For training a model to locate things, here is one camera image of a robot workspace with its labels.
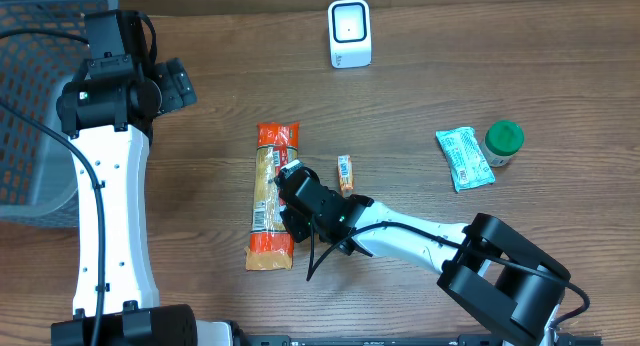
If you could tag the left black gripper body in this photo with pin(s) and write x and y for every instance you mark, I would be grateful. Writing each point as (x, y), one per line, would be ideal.
(176, 81)

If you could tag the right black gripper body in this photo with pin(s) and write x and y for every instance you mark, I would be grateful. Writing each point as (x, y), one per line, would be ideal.
(289, 197)

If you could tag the red cracker sleeve package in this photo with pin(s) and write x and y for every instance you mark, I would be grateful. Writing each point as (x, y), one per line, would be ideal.
(271, 247)

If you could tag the small orange tissue pack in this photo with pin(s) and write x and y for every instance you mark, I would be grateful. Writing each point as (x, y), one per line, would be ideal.
(346, 178)

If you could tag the teal wet wipes pack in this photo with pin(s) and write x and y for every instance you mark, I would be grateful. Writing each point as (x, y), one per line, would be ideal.
(468, 166)

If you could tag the green lid jar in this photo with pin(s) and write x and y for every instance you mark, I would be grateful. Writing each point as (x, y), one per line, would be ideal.
(501, 142)

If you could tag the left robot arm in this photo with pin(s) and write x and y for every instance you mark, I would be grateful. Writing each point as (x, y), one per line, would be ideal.
(106, 112)

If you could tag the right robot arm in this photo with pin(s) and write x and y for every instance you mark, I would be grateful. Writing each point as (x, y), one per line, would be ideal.
(505, 282)

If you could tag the white barcode scanner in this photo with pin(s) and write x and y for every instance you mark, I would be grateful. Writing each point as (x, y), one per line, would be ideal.
(350, 36)

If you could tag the grey plastic mesh basket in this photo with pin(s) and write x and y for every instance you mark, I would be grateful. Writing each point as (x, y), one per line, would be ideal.
(42, 47)

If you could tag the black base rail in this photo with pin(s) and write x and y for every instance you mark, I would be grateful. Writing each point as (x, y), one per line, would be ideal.
(461, 340)

